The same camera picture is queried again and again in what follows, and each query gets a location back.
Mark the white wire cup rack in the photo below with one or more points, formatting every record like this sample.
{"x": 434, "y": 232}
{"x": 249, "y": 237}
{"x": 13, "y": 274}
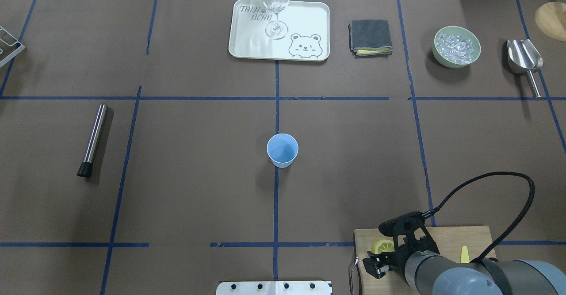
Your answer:
{"x": 10, "y": 47}

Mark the cream bear tray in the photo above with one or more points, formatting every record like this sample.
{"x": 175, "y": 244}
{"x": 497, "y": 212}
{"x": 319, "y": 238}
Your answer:
{"x": 302, "y": 32}

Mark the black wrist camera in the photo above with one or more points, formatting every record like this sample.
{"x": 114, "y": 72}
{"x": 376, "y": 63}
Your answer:
{"x": 406, "y": 225}

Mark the grey folded cloth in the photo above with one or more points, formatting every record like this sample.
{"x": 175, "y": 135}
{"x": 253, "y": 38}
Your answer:
{"x": 369, "y": 37}

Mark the wooden cutting board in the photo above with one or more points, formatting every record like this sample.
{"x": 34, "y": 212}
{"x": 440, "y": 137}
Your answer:
{"x": 449, "y": 240}

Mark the green bowl of ice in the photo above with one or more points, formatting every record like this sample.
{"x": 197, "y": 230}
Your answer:
{"x": 455, "y": 47}

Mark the light blue plastic cup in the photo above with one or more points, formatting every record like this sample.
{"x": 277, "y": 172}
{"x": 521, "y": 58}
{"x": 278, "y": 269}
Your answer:
{"x": 282, "y": 150}

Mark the lemon slice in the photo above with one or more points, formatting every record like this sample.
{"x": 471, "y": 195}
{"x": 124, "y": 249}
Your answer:
{"x": 383, "y": 246}

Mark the yellow plastic knife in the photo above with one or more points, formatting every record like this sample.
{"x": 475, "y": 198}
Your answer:
{"x": 464, "y": 255}

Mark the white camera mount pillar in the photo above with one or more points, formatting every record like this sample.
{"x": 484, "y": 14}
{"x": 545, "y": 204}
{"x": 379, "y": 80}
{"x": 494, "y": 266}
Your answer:
{"x": 299, "y": 287}

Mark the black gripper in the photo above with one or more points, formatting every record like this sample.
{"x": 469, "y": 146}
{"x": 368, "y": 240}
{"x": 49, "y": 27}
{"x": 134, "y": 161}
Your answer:
{"x": 395, "y": 264}

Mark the metal ice scoop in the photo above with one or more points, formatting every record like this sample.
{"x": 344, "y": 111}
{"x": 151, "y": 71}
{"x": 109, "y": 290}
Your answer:
{"x": 525, "y": 59}

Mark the wooden paper towel stand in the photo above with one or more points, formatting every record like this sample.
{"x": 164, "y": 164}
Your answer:
{"x": 550, "y": 18}

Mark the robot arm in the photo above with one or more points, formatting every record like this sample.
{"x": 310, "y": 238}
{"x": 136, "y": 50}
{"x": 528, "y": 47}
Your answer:
{"x": 429, "y": 273}

